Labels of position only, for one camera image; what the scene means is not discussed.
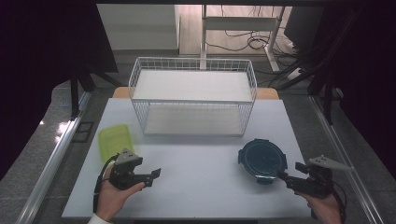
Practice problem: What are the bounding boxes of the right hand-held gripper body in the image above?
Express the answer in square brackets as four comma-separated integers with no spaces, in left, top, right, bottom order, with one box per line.
[298,154,355,200]

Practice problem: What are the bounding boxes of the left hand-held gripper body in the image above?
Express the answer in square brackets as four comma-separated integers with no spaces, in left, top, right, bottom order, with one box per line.
[108,147,148,190]

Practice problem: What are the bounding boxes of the green rectangular plastic container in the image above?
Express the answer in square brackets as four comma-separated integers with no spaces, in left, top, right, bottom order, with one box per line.
[97,123,135,164]

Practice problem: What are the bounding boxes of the round container with dark lid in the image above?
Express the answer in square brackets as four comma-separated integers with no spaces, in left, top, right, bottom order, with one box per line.
[237,138,289,185]

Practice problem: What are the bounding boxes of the white wire rack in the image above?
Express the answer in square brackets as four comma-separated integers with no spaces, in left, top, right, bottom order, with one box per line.
[128,56,258,138]

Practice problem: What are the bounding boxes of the person's left hand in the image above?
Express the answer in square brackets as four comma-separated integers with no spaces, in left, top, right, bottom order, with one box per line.
[95,164,146,222]

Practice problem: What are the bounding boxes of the person's right hand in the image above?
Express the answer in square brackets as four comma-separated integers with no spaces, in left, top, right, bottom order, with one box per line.
[295,190,344,224]

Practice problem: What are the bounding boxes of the black tripod stand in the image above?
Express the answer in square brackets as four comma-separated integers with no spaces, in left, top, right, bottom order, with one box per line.
[69,60,123,121]
[276,12,345,126]

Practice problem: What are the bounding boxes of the white power strip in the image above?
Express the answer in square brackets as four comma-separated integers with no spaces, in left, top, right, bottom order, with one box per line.
[285,66,304,82]

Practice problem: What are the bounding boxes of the dark curtain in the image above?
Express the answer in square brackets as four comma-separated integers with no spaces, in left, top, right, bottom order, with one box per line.
[0,0,120,181]
[321,0,396,176]

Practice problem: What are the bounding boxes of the black monitor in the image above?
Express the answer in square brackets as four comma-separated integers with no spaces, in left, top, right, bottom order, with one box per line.
[283,6,325,51]

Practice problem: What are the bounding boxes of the white cabinet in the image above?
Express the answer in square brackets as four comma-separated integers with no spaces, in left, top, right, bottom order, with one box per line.
[96,3,181,51]

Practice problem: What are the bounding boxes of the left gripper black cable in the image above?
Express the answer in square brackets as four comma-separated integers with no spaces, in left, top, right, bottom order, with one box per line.
[92,152,120,215]

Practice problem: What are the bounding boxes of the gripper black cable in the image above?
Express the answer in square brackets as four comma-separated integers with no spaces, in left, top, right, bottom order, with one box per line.
[92,152,120,215]
[311,181,348,224]

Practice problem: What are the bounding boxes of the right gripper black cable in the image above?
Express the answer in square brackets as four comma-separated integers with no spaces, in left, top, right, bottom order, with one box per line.
[311,181,348,224]

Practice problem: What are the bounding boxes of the aluminium rail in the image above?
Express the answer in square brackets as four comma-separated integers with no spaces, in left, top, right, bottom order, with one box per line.
[309,94,386,224]
[15,91,93,224]

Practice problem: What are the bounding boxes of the black floor cables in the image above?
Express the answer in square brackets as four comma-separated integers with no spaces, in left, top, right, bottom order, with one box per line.
[205,5,301,54]

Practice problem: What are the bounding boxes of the white desk frame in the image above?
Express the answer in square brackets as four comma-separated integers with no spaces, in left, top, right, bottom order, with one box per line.
[200,4,286,73]

